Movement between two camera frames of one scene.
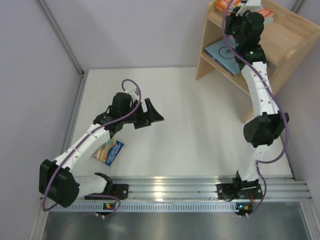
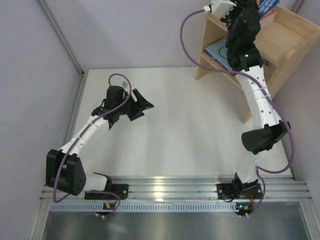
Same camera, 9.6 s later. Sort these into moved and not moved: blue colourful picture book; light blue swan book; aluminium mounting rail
Moved: blue colourful picture book
Not moved: aluminium mounting rail; light blue swan book
